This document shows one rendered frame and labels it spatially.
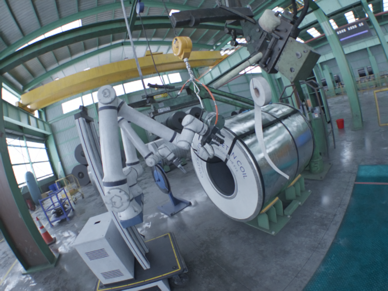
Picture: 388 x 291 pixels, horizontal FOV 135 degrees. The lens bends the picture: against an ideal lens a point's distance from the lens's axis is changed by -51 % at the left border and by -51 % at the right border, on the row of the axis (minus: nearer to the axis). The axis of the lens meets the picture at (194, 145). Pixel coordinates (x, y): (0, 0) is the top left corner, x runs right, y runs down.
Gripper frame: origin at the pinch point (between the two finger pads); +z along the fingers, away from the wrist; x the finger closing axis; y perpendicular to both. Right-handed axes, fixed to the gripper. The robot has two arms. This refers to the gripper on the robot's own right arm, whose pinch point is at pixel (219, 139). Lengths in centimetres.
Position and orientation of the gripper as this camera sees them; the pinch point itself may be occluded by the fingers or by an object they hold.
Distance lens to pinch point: 126.2
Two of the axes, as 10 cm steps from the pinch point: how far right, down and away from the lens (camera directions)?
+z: 7.4, 3.8, 5.6
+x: 5.4, -8.3, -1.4
